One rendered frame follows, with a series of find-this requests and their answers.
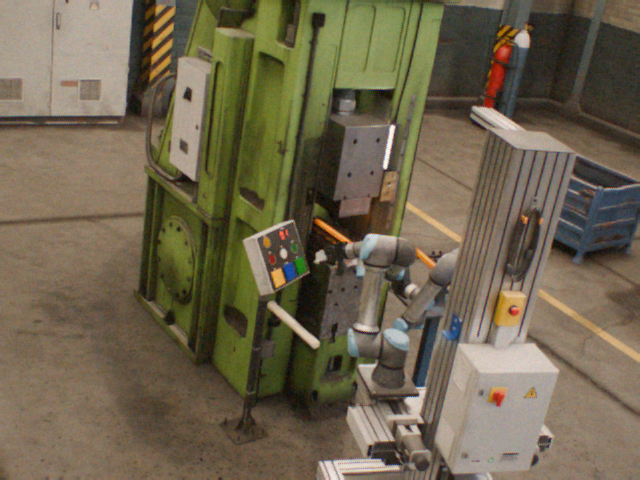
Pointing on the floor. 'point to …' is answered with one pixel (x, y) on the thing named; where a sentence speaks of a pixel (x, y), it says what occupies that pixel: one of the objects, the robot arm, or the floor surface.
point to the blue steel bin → (598, 209)
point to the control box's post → (254, 356)
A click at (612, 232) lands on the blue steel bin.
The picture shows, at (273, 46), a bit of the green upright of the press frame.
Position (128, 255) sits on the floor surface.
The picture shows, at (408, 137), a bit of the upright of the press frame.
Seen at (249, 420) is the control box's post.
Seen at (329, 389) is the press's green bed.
